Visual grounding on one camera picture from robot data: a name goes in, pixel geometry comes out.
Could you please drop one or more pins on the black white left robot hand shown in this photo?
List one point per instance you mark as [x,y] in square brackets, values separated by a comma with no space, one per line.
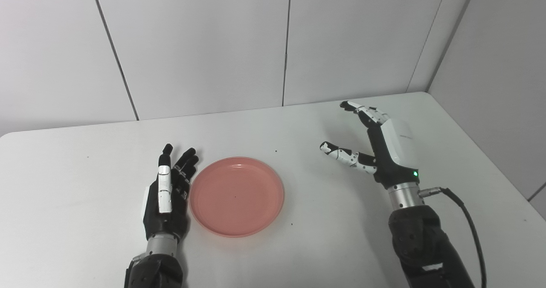
[164,202]

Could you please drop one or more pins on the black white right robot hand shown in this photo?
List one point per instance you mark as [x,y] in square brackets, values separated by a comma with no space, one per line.
[396,147]

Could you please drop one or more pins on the pink round plate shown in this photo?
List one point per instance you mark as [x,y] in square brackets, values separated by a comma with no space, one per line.
[236,196]

